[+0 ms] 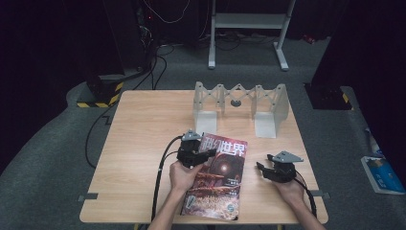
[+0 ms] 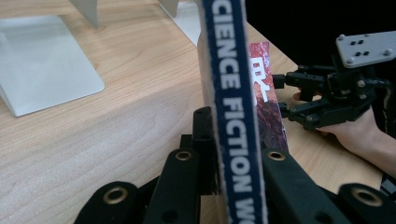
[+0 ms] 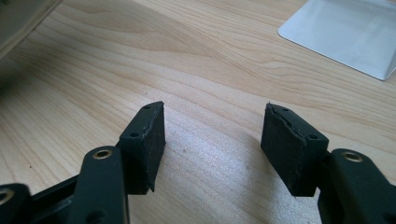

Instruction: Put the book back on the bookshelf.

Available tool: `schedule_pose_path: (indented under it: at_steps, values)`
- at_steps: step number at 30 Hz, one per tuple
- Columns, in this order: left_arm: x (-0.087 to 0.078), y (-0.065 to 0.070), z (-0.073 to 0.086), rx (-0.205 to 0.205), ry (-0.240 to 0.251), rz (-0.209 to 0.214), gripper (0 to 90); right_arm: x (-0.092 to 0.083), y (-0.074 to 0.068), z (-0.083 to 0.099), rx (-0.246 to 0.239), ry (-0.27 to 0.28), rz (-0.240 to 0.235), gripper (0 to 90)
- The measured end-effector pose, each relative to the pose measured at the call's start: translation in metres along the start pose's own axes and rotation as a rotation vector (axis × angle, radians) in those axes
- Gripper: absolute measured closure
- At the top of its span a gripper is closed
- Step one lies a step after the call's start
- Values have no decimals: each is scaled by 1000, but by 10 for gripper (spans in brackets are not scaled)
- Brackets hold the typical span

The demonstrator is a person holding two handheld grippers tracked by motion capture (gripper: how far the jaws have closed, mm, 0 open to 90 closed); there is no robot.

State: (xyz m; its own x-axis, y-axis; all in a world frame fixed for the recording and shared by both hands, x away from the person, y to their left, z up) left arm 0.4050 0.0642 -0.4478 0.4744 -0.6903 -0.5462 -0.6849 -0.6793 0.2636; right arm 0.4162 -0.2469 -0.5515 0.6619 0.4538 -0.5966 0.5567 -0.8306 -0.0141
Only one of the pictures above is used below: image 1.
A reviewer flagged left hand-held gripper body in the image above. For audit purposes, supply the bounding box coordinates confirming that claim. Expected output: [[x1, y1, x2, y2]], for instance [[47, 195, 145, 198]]
[[176, 128, 205, 169]]

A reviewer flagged red cover magazine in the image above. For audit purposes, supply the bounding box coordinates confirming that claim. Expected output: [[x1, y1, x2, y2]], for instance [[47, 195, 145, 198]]
[[180, 132, 249, 221]]

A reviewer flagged white metal stand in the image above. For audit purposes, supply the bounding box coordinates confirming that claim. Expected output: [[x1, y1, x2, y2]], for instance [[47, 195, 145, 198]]
[[208, 0, 297, 72]]

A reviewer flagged person's right hand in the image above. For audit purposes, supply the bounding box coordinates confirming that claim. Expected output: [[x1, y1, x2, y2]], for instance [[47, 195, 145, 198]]
[[275, 178, 306, 206]]

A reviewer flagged translucent white expandable book stand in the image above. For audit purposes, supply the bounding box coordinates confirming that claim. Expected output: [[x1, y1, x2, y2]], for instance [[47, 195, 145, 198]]
[[192, 80, 290, 139]]

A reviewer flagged white hanging cable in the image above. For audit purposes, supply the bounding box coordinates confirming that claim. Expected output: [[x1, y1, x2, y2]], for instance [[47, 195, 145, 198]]
[[143, 0, 192, 25]]

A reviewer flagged person's left hand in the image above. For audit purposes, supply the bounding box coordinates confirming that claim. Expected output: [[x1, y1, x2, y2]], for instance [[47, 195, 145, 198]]
[[169, 159, 204, 193]]

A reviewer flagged black cable bundle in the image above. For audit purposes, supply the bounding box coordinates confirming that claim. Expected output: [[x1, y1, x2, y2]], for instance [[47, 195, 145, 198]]
[[215, 30, 278, 52]]

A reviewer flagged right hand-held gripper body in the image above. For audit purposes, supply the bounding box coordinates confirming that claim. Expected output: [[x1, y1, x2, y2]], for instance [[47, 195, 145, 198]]
[[263, 150, 305, 184]]

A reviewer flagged black equipment cabinet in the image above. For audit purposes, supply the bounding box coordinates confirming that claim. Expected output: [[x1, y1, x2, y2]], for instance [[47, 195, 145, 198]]
[[101, 0, 155, 73]]

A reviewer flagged grey tape strip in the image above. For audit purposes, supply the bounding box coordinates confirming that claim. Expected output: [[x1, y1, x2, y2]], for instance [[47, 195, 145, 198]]
[[78, 193, 99, 202], [308, 189, 331, 199]]

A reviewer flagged blue book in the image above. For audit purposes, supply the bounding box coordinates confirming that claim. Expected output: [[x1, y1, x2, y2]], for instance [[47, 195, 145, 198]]
[[360, 155, 406, 196]]

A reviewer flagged yellow black striped base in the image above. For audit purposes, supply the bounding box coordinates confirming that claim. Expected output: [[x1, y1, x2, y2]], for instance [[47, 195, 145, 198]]
[[304, 81, 354, 111], [76, 74, 125, 109]]

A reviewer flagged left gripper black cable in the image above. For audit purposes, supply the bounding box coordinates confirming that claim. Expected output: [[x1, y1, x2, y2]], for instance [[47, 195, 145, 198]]
[[150, 135, 185, 222]]

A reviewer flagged black floor cable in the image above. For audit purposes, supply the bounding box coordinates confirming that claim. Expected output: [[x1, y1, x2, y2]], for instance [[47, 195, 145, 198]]
[[84, 104, 113, 170]]

